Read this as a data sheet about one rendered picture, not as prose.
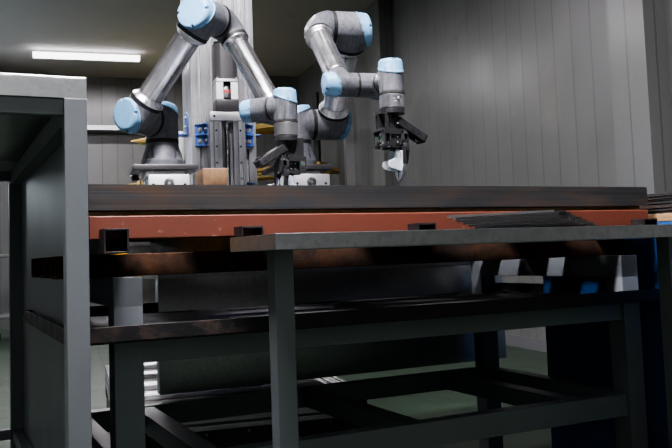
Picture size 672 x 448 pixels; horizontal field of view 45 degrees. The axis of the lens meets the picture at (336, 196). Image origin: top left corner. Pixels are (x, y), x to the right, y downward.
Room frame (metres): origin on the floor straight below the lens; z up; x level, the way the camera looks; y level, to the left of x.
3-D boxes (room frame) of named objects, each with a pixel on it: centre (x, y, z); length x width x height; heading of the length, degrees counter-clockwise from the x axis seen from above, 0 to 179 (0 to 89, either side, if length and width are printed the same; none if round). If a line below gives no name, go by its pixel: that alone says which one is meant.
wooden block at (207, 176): (1.97, 0.30, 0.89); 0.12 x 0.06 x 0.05; 19
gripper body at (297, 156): (2.54, 0.14, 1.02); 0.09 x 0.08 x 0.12; 116
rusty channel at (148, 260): (2.18, -0.12, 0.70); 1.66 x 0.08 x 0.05; 116
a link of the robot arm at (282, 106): (2.54, 0.15, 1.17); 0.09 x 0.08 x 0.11; 64
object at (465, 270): (2.82, -0.02, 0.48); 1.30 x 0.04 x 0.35; 116
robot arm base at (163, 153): (2.91, 0.62, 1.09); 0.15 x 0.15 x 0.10
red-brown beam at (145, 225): (2.06, -0.18, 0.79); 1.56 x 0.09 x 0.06; 116
